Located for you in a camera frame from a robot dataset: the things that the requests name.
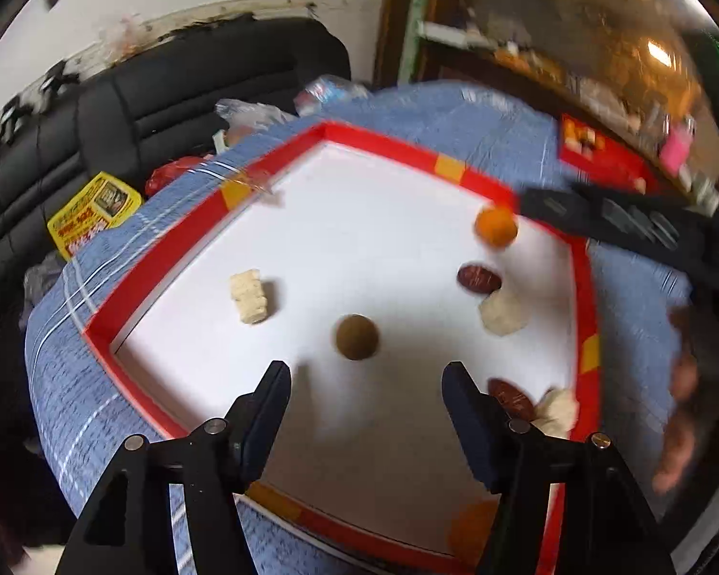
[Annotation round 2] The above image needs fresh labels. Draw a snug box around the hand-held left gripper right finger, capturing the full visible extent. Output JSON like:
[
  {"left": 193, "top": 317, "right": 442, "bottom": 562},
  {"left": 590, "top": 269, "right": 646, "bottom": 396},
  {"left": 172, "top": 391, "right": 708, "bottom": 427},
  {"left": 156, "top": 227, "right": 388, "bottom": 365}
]
[{"left": 441, "top": 361, "right": 678, "bottom": 575}]

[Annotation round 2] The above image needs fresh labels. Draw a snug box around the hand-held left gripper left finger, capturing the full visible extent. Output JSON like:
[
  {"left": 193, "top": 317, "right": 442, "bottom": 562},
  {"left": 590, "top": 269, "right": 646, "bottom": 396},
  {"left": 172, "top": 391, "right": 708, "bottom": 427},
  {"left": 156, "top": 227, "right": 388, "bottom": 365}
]
[{"left": 54, "top": 360, "right": 292, "bottom": 575}]

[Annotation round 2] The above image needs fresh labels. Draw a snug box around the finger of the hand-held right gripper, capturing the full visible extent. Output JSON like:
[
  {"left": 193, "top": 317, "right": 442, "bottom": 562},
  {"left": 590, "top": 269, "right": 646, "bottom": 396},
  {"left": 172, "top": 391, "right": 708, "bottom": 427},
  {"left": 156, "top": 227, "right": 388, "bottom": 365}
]
[
  {"left": 518, "top": 187, "right": 703, "bottom": 265},
  {"left": 566, "top": 183, "right": 719, "bottom": 230}
]

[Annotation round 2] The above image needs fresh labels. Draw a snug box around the red date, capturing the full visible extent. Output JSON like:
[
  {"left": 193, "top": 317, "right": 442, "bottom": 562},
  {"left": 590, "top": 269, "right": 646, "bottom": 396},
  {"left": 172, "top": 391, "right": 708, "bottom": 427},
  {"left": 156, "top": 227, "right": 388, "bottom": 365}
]
[
  {"left": 457, "top": 264, "right": 503, "bottom": 296},
  {"left": 487, "top": 379, "right": 537, "bottom": 421}
]

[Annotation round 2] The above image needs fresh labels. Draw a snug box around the large beige sugarcane chunk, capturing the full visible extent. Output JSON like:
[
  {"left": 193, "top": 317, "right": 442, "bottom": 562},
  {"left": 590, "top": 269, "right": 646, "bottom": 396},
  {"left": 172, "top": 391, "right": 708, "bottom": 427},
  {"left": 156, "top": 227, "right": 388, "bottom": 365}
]
[{"left": 478, "top": 290, "right": 531, "bottom": 336}]

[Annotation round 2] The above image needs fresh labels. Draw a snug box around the brown kiwi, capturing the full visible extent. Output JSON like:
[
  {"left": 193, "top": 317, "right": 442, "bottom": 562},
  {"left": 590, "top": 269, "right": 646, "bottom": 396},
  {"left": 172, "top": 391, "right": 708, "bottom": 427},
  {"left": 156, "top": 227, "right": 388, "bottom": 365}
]
[{"left": 334, "top": 314, "right": 380, "bottom": 361}]

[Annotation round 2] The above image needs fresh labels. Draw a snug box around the red tray with white inside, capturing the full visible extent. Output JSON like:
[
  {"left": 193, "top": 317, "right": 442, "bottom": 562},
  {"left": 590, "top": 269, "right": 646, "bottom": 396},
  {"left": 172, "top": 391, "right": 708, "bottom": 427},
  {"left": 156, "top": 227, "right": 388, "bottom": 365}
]
[{"left": 84, "top": 121, "right": 603, "bottom": 575}]

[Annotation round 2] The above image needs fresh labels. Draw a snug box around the person's right hand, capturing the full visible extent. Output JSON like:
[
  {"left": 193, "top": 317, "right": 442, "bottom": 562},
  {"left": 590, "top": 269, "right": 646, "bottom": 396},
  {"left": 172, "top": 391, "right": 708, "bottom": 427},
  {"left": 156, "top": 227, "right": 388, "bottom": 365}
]
[{"left": 652, "top": 304, "right": 719, "bottom": 495}]

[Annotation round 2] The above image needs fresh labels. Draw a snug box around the red tray of mixed fruit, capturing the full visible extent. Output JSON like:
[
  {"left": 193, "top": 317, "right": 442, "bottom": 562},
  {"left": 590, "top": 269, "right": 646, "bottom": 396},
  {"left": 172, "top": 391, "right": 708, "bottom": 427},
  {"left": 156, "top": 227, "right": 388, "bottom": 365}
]
[{"left": 560, "top": 114, "right": 660, "bottom": 188}]

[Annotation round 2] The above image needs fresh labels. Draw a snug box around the pink bottle with dark lid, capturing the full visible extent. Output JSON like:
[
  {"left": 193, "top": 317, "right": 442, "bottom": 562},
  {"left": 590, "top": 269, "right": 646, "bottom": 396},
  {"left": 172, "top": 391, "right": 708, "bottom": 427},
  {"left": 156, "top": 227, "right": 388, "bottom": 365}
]
[{"left": 662, "top": 120, "right": 696, "bottom": 172}]

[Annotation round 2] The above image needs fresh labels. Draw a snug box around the small beige sugarcane chunk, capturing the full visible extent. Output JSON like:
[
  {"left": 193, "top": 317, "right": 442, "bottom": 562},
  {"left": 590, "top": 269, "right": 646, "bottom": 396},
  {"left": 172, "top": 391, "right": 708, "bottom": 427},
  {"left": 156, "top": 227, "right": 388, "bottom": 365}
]
[
  {"left": 533, "top": 388, "right": 579, "bottom": 438},
  {"left": 229, "top": 269, "right": 273, "bottom": 325}
]

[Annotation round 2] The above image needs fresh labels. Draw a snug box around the blue plaid tablecloth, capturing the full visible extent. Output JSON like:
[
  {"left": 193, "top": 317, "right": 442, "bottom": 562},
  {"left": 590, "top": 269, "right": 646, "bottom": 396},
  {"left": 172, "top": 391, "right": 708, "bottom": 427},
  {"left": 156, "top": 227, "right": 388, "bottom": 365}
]
[{"left": 24, "top": 80, "right": 696, "bottom": 575}]

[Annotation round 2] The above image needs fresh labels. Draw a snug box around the white board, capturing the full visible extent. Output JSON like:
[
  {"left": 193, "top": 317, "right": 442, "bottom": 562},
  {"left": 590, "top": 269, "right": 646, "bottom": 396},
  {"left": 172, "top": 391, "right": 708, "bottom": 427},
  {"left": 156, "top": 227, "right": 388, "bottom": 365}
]
[{"left": 416, "top": 21, "right": 504, "bottom": 49}]

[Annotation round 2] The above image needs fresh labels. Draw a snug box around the wooden framed cabinet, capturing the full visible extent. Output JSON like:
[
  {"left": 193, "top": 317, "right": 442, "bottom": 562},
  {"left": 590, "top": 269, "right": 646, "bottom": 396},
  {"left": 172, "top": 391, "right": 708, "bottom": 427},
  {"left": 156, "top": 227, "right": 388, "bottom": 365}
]
[{"left": 374, "top": 0, "right": 719, "bottom": 205}]

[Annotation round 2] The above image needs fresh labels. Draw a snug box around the red plastic bag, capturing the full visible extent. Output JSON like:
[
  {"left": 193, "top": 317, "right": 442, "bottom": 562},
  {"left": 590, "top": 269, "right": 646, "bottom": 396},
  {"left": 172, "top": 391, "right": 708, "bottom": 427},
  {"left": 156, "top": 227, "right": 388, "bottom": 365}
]
[{"left": 145, "top": 157, "right": 217, "bottom": 197}]

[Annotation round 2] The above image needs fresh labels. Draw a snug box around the grey plastic bag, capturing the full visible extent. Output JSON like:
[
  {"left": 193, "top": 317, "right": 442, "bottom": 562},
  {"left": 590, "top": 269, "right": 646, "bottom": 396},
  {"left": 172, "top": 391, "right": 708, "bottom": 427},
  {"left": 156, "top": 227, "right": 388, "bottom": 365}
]
[{"left": 23, "top": 250, "right": 67, "bottom": 315}]

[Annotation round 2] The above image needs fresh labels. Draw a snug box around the yellow printed packet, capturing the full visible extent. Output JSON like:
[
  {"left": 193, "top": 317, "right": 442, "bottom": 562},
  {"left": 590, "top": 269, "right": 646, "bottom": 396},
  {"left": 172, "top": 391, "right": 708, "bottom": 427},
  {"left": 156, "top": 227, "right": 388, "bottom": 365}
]
[{"left": 46, "top": 172, "right": 141, "bottom": 261}]

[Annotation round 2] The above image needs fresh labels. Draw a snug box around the plastic wrapper with blue print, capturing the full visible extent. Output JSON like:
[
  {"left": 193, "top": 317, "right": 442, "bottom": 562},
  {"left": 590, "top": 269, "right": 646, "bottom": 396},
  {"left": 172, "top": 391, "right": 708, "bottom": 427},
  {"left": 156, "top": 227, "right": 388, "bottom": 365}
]
[{"left": 293, "top": 75, "right": 372, "bottom": 115}]

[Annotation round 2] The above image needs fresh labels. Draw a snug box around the clear plastic bag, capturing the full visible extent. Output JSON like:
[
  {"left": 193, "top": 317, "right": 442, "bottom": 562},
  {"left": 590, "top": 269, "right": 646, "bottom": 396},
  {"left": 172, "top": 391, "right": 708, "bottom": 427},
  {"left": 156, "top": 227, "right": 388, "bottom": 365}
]
[{"left": 216, "top": 99, "right": 294, "bottom": 133}]

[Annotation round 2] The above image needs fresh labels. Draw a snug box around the black sofa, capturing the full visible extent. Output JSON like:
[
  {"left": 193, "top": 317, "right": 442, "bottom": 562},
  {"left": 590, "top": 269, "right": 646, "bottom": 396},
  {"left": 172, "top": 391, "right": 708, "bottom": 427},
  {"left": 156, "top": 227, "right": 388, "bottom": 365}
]
[{"left": 0, "top": 15, "right": 351, "bottom": 265}]

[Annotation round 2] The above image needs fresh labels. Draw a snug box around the crumpled plastic wrapper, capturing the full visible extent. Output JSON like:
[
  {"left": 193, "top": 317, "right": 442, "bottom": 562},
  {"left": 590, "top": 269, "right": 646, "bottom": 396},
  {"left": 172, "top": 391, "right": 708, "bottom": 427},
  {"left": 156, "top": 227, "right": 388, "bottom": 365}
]
[{"left": 93, "top": 12, "right": 151, "bottom": 58}]

